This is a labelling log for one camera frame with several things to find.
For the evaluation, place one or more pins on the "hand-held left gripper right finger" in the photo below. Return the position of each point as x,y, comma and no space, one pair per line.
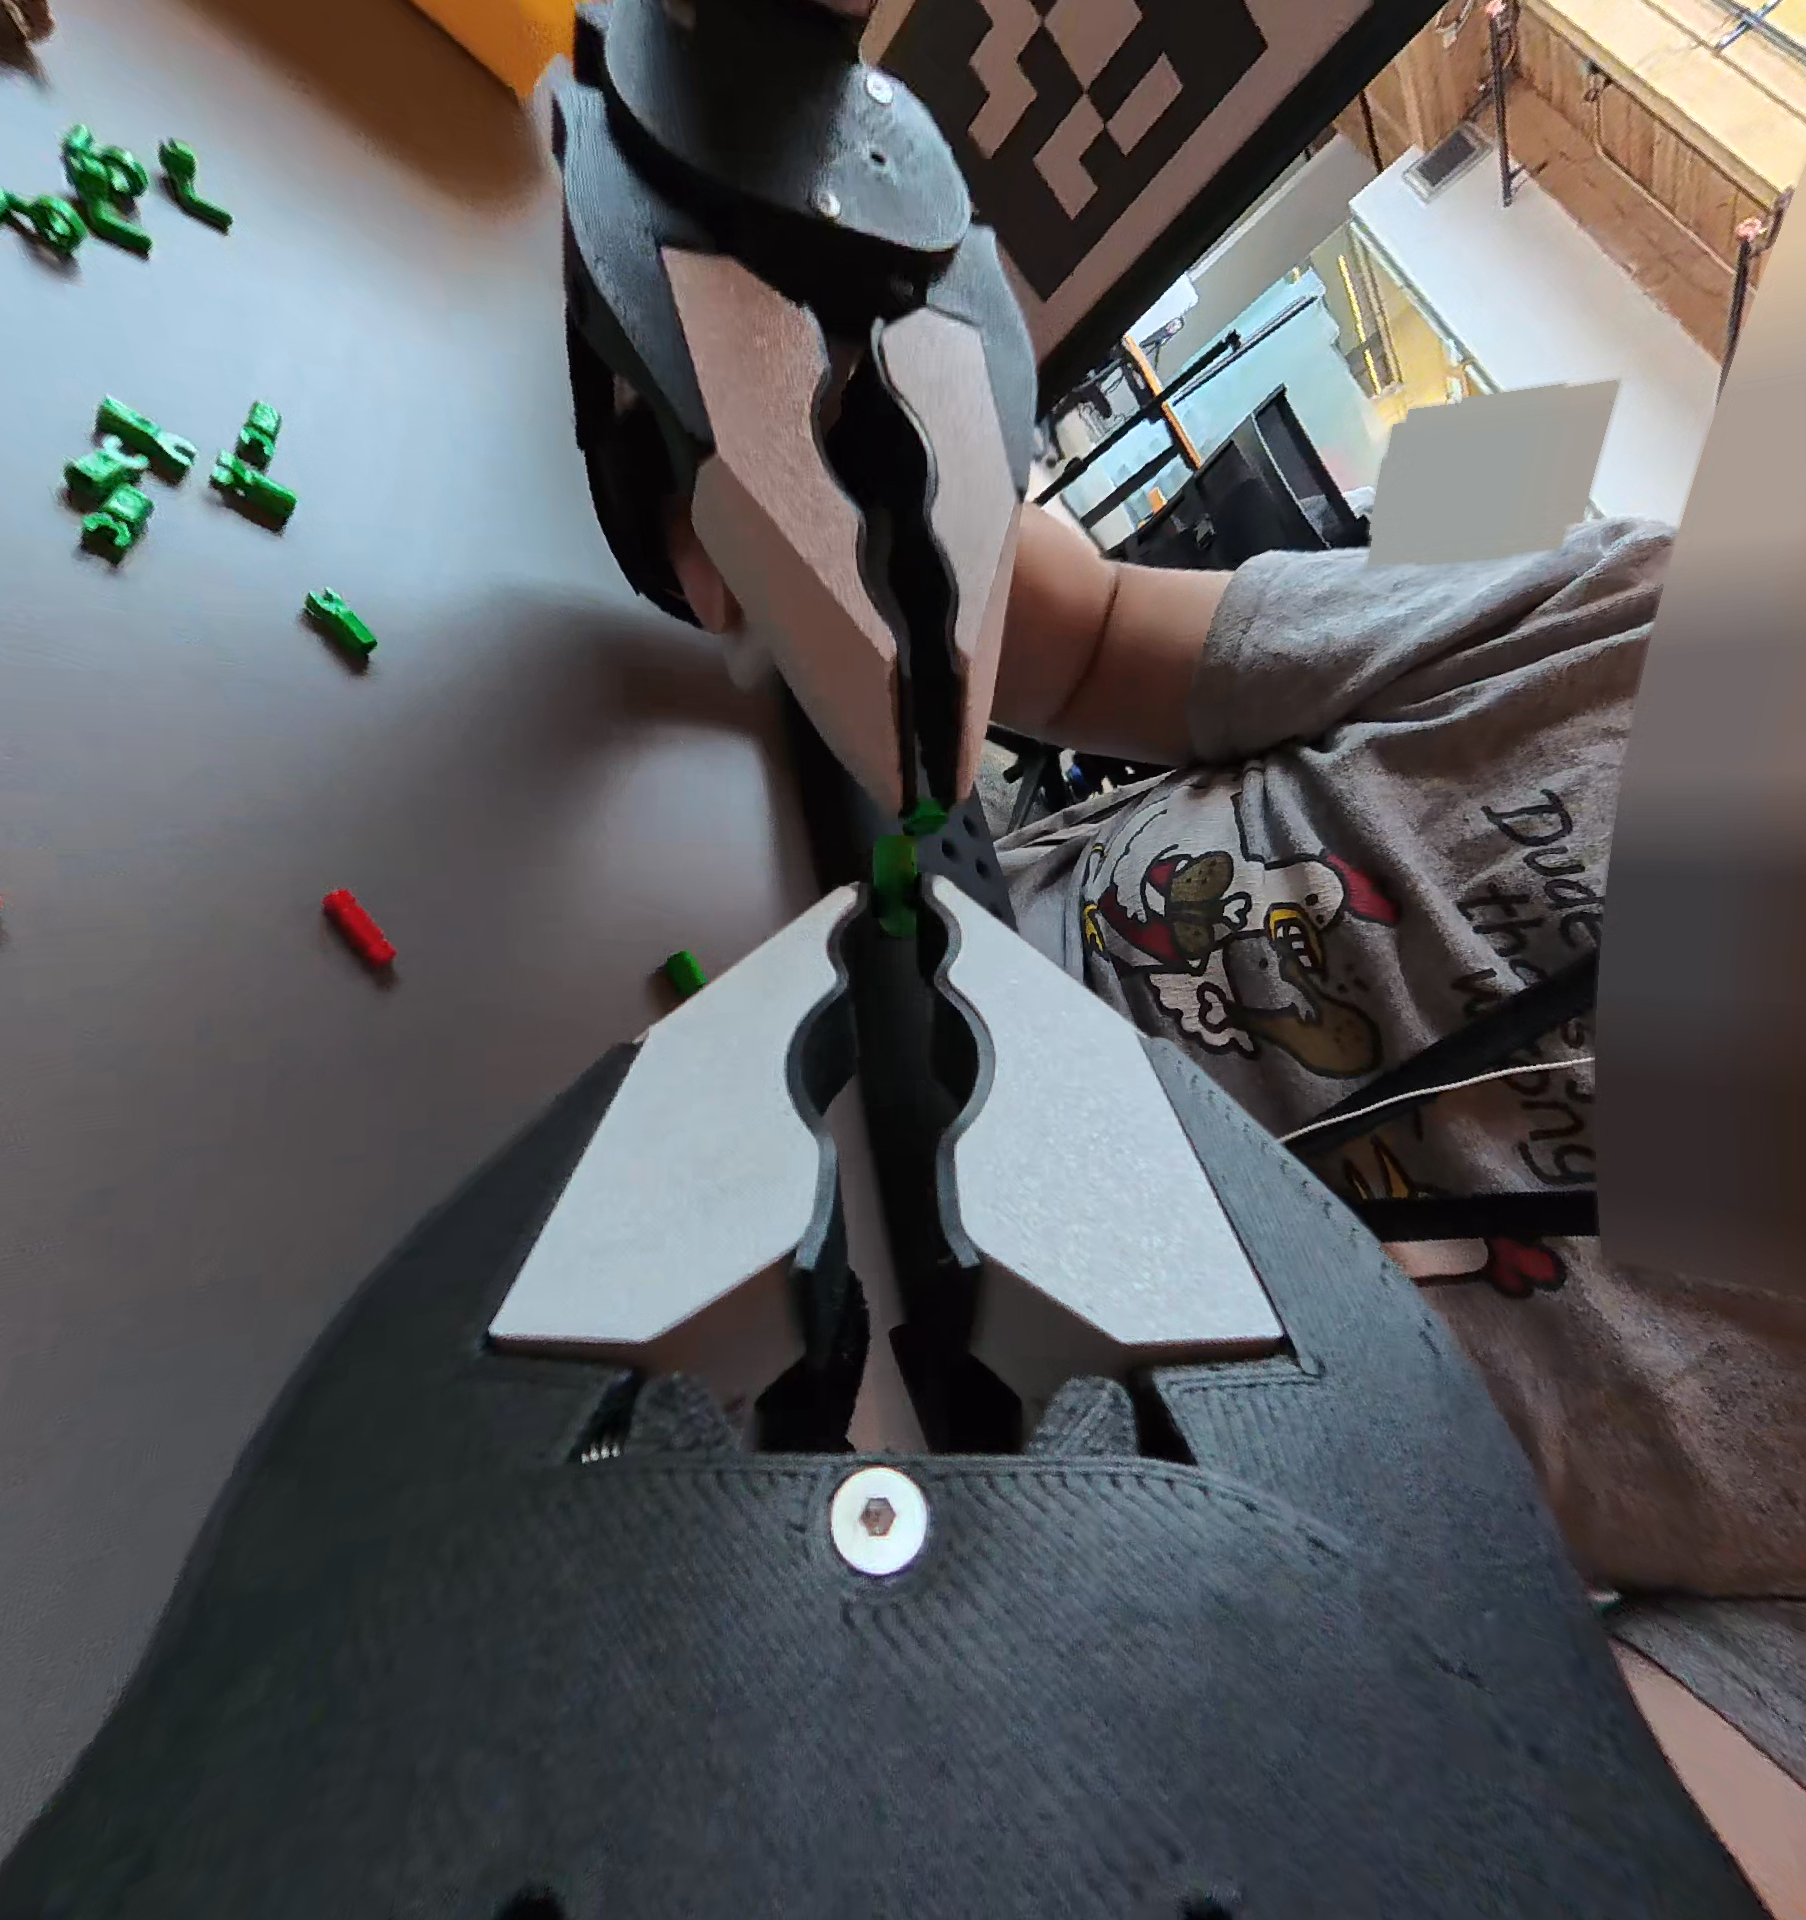
1113,1201

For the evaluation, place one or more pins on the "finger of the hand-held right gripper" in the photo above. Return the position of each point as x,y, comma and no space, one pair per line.
978,495
768,495

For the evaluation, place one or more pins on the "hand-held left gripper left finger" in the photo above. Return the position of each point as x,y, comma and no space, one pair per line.
662,1201

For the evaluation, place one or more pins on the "small green round lego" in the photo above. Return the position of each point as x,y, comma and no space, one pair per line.
923,820
684,971

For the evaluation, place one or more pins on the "green lego elbow piece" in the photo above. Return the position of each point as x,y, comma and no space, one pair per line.
890,878

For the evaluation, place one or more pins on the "person's left forearm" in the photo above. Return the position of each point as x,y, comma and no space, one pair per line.
1743,1845

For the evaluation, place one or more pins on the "person's right forearm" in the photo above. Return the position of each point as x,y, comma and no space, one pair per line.
1128,646

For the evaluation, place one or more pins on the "green lego connector piece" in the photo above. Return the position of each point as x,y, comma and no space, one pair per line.
341,622

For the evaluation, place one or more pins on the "cluster of green lego connectors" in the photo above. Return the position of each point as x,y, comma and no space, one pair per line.
105,173
249,491

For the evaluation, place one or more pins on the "small brown lego piece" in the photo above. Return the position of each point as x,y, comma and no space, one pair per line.
11,18

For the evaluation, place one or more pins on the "person's right hand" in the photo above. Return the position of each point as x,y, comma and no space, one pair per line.
705,578

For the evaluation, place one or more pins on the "black background desk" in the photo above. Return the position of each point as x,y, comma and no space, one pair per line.
1231,465

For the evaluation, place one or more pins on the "yellow plastic bin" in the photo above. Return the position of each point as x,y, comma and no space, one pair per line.
498,38

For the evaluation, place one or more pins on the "black framed marker sign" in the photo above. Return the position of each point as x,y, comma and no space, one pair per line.
1082,164

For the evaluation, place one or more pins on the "grey printed t-shirt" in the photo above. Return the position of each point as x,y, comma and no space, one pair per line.
1367,721

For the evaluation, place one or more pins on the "white wall vent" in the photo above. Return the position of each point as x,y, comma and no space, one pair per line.
1449,158

